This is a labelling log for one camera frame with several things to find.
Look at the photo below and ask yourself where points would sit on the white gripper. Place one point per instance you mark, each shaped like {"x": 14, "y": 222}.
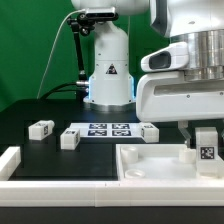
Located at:
{"x": 164, "y": 95}

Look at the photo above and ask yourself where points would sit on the white square table top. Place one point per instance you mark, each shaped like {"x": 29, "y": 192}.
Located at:
{"x": 165, "y": 162}

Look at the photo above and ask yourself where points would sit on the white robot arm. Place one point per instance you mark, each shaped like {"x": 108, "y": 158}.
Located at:
{"x": 142, "y": 27}

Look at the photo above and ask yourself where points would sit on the marker tag sheet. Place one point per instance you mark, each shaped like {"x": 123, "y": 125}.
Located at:
{"x": 108, "y": 130}

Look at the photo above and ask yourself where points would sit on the white U-shaped fence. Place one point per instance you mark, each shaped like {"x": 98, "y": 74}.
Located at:
{"x": 199, "y": 192}

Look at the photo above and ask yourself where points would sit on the camera on mount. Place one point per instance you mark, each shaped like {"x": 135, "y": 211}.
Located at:
{"x": 103, "y": 13}

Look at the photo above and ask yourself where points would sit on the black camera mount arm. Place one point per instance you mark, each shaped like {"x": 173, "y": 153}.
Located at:
{"x": 80, "y": 26}

